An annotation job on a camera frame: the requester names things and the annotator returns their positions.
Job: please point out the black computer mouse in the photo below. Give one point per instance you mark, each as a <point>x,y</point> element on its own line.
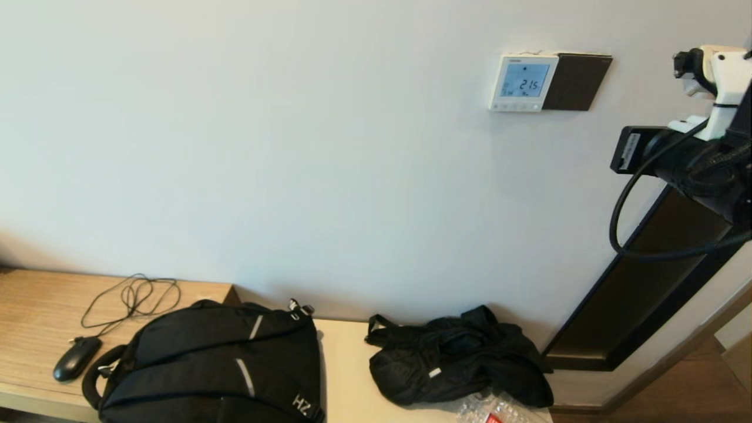
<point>76,359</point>

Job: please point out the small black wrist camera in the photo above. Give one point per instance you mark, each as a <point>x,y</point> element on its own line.
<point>688,63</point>

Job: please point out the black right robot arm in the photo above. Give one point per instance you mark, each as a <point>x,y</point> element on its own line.
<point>737,202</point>

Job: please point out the large black backpack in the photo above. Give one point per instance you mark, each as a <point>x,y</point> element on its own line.
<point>205,364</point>

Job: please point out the white wall thermostat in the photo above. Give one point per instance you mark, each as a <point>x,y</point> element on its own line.
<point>523,82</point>

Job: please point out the dark brown wall switch panel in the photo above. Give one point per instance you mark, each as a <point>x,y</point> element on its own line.
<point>578,82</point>

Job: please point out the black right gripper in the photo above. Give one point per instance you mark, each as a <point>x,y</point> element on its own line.
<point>630,151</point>

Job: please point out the white wrist camera mount bracket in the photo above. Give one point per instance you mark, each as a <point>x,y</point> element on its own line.
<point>725,76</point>

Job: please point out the dark brown door frame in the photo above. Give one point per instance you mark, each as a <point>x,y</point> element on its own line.
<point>646,294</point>

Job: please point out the clear plastic bag red label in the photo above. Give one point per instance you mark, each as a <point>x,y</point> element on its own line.
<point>499,411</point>

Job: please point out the small crumpled black bag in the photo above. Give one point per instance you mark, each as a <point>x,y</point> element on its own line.
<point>452,364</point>

